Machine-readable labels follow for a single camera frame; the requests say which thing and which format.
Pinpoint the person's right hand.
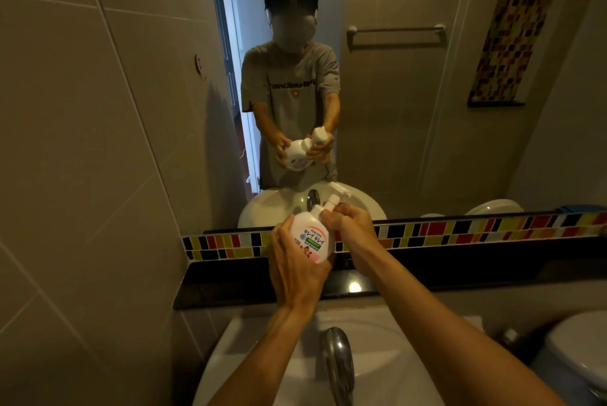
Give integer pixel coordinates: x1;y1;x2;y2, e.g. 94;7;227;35
320;203;383;279

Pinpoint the person's left hand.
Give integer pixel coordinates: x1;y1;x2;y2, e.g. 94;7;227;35
268;215;335;313

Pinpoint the white pump soap bottle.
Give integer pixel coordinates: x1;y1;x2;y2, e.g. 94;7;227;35
290;193;343;264

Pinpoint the person's right forearm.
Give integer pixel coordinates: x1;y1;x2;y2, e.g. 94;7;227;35
353;249;567;406

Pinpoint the person's left forearm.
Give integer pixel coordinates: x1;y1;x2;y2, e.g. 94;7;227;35
207;304;317;406

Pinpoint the chrome faucet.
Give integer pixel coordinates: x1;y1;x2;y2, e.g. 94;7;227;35
322;327;356;406

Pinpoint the black stone ledge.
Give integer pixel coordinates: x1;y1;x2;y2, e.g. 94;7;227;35
173;249;607;311

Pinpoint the white ceramic sink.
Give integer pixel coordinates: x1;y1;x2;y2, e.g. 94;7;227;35
192;311;485;406

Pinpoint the chrome towel bar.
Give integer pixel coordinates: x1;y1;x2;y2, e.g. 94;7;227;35
346;24;447;52

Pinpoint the small chrome valve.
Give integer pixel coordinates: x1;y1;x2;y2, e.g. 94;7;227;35
495;328;518;350

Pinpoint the white toilet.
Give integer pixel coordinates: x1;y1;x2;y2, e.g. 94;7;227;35
530;310;607;406

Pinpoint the large wall mirror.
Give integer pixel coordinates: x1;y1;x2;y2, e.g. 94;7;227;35
78;0;607;236

